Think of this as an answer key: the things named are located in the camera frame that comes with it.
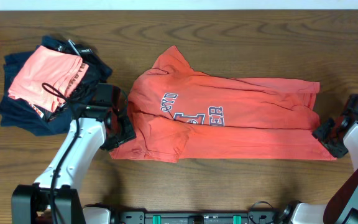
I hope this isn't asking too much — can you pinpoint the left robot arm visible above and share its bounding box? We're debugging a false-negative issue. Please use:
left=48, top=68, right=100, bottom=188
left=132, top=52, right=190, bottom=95
left=11, top=83, right=135, bottom=223

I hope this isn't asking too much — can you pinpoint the black mounting rail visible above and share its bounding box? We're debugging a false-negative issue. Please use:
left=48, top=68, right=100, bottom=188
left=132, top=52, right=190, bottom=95
left=82, top=200, right=291, bottom=224

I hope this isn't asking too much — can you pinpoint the red soccer t-shirt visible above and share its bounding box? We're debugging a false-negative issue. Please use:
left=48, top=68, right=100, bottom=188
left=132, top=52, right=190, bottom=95
left=111, top=46, right=333, bottom=162

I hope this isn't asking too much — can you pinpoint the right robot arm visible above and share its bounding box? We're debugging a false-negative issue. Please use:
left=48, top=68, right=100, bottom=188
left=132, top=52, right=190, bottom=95
left=287, top=94, right=358, bottom=224

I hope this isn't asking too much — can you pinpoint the folded pink shirt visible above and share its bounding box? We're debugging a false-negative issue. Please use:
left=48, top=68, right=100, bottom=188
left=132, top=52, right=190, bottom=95
left=8, top=46, right=89, bottom=113

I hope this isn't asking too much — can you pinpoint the folded black garment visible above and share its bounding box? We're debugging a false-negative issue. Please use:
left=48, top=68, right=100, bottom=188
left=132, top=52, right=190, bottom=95
left=42, top=36, right=112, bottom=108

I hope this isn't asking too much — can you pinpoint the folded navy garment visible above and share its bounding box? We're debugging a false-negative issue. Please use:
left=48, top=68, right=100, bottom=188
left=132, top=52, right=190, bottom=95
left=0, top=35, right=113, bottom=137

